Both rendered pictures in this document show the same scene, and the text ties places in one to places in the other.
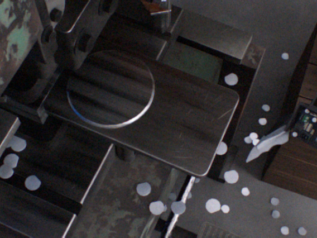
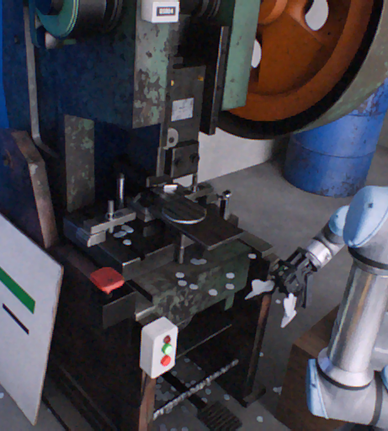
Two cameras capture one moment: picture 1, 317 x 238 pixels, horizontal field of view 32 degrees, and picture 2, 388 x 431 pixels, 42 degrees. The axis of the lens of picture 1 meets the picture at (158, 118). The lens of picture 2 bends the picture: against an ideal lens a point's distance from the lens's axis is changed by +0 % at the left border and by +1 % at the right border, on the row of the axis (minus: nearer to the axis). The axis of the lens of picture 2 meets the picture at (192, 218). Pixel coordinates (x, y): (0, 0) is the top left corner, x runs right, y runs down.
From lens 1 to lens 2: 0.89 m
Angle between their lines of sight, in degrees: 38
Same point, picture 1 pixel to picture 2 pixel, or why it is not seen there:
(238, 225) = not seen: outside the picture
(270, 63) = not seen: hidden behind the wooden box
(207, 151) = (216, 241)
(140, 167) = (183, 268)
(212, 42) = (250, 242)
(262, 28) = not seen: hidden behind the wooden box
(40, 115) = (146, 213)
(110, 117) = (178, 217)
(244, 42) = (268, 247)
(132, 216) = (167, 281)
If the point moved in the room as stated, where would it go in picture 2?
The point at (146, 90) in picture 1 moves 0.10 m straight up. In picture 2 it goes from (199, 215) to (204, 183)
